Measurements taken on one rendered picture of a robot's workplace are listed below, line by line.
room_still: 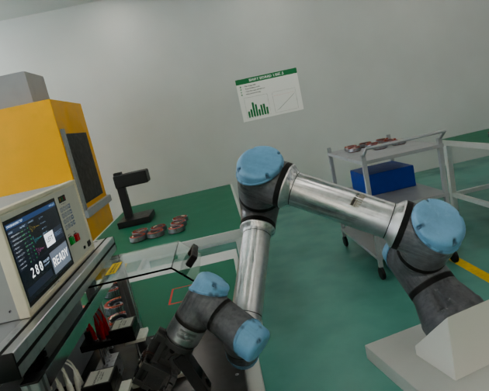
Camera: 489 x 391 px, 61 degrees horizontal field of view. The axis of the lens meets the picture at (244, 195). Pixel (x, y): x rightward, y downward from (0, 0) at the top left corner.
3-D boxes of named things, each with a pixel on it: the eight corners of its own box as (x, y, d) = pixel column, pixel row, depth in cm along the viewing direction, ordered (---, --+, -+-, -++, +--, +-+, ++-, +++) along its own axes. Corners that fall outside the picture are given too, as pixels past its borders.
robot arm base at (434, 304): (460, 326, 105) (435, 291, 110) (499, 297, 94) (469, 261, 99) (415, 344, 99) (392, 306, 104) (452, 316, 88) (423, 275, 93)
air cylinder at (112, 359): (124, 368, 119) (119, 351, 118) (119, 384, 112) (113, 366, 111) (106, 372, 119) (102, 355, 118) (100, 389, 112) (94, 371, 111)
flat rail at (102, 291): (122, 269, 130) (119, 260, 129) (43, 398, 69) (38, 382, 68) (118, 270, 130) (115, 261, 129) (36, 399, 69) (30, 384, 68)
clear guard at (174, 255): (201, 254, 130) (196, 236, 129) (199, 283, 106) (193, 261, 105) (96, 278, 128) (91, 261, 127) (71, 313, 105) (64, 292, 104)
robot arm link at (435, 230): (452, 240, 102) (249, 171, 118) (476, 205, 90) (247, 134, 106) (442, 282, 96) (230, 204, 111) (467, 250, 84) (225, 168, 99)
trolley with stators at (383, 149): (402, 230, 404) (386, 127, 385) (465, 265, 305) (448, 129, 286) (342, 244, 401) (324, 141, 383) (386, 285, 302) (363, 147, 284)
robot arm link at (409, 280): (442, 285, 108) (410, 243, 115) (462, 261, 97) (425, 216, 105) (402, 302, 106) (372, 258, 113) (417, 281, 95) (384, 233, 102)
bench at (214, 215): (247, 251, 444) (231, 183, 430) (272, 340, 262) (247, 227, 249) (144, 275, 439) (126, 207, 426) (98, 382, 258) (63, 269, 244)
